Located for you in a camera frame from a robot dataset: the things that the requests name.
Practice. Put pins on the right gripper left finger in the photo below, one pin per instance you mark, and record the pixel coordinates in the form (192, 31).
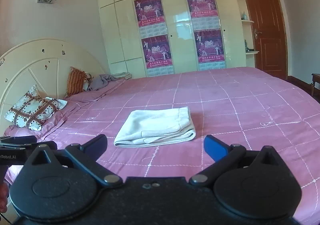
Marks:
(84, 157)

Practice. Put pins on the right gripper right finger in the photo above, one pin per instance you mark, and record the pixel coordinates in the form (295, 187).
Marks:
(225, 158)

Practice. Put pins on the white pants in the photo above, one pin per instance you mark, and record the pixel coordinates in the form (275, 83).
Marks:
(146, 128)

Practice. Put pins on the left hand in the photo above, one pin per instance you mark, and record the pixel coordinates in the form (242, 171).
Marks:
(4, 192)

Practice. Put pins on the white patterned pillow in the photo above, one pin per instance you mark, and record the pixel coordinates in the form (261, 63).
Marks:
(32, 110)

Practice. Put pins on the pink checked bed sheet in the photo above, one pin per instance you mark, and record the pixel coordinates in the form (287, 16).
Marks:
(276, 182)

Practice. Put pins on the grey crumpled blanket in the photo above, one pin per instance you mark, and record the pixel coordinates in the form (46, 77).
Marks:
(101, 81)

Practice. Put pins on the orange striped pillow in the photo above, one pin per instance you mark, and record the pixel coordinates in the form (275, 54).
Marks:
(78, 81)

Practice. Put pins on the cream wooden headboard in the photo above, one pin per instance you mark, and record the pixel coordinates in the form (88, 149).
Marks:
(44, 62)

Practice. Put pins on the purple calendar poster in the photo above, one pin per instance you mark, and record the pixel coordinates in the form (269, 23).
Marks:
(150, 17)
(204, 14)
(209, 49)
(157, 54)

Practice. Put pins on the dark wooden side table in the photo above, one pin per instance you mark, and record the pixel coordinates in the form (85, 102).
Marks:
(315, 79)

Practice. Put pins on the brown wooden door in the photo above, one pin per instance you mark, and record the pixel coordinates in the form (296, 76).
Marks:
(269, 36)

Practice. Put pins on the cream glossy wardrobe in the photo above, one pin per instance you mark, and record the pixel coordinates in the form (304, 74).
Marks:
(123, 42)

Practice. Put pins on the cream corner shelves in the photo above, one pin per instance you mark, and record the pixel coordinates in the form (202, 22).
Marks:
(247, 26)

